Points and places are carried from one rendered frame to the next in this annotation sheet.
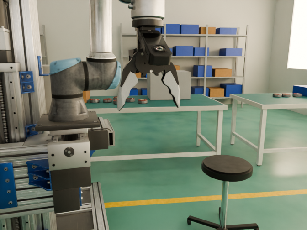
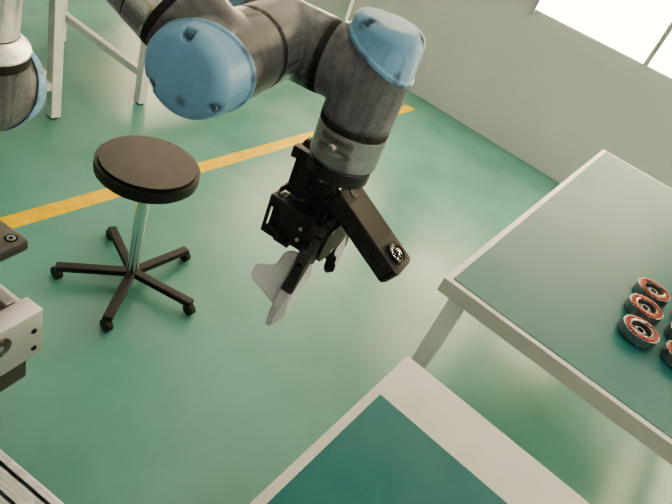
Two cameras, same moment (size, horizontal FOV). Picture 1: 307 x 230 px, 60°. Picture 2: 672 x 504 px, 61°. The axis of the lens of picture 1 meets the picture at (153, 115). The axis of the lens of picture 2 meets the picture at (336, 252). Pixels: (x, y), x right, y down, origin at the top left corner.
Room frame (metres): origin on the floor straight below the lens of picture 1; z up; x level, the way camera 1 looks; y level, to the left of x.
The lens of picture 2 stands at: (0.31, 0.47, 1.64)
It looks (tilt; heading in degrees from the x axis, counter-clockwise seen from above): 36 degrees down; 301
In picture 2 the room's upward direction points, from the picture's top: 23 degrees clockwise
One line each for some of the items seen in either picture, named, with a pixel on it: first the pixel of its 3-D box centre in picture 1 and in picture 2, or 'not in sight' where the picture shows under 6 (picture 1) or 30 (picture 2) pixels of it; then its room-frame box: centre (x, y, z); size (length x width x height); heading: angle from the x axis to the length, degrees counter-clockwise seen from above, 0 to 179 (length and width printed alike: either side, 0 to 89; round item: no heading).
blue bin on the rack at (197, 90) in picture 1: (198, 91); not in sight; (6.74, -1.16, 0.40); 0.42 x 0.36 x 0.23; 7
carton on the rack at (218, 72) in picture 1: (220, 72); not in sight; (6.82, -1.70, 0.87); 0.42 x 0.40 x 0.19; 96
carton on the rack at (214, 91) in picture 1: (214, 91); not in sight; (6.80, -1.57, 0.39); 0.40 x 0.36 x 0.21; 6
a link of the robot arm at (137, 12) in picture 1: (146, 11); (345, 145); (0.63, 0.02, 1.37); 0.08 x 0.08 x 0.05
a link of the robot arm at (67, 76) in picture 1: (67, 75); not in sight; (1.03, 0.33, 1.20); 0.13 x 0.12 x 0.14; 114
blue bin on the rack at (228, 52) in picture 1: (230, 52); not in sight; (6.84, -1.93, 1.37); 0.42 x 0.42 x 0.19; 8
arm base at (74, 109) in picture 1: (68, 105); not in sight; (1.03, 0.34, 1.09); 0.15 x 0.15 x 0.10
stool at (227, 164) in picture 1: (227, 200); (144, 224); (1.71, -0.53, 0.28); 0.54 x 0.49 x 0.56; 7
